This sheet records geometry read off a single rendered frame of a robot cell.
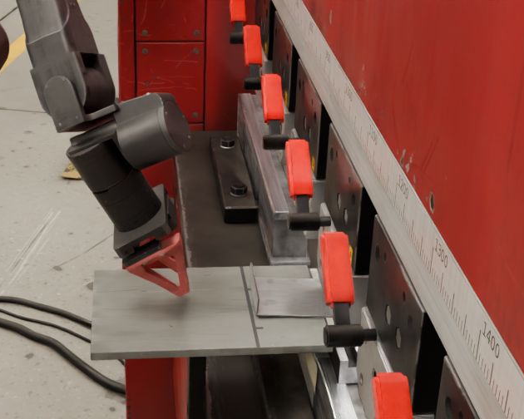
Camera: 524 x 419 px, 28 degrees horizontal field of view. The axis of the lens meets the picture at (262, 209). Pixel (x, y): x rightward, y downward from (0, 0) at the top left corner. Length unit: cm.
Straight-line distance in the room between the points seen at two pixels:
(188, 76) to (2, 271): 150
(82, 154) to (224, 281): 27
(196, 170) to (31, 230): 177
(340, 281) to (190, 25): 118
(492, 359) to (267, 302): 65
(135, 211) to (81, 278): 215
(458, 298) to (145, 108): 53
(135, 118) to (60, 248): 238
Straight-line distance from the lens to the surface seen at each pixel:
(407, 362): 76
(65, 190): 385
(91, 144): 110
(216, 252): 159
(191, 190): 178
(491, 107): 59
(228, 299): 122
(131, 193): 112
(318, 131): 108
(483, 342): 60
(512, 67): 56
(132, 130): 108
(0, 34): 82
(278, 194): 155
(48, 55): 112
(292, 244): 155
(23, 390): 281
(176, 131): 108
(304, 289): 125
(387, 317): 81
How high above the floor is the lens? 163
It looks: 26 degrees down
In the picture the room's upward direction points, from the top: 3 degrees clockwise
